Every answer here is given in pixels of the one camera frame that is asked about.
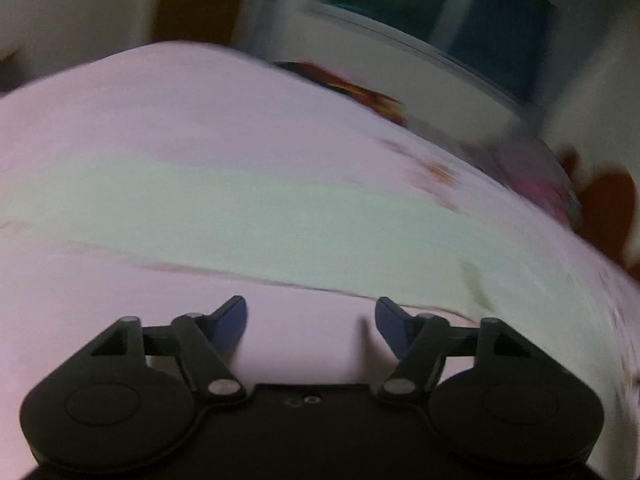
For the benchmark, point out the red orange blanket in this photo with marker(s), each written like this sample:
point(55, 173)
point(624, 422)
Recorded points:
point(372, 101)

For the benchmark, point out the brown wooden headboard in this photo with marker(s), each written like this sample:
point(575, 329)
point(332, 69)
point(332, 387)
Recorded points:
point(610, 210)

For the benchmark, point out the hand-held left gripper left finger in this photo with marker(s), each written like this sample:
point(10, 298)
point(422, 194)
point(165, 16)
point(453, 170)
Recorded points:
point(230, 321)

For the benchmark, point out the pink folded clothes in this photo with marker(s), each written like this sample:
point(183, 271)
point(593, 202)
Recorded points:
point(542, 190)

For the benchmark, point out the white towel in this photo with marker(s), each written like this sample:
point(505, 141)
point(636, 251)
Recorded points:
point(250, 210)

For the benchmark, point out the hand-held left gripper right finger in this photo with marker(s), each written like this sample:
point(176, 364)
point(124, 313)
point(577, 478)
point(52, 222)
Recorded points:
point(390, 324)

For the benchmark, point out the grey folded garment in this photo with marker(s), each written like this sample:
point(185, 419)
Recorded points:
point(500, 160)

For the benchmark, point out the window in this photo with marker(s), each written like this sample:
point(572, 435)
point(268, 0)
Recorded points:
point(500, 35)

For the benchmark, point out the brown wooden wardrobe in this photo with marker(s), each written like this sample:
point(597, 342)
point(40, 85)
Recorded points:
point(200, 0)

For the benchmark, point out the grey curtain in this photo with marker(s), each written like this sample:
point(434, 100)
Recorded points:
point(270, 5)

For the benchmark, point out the pink floral bed sheet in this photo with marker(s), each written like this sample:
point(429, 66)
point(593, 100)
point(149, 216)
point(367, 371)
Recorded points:
point(150, 110)

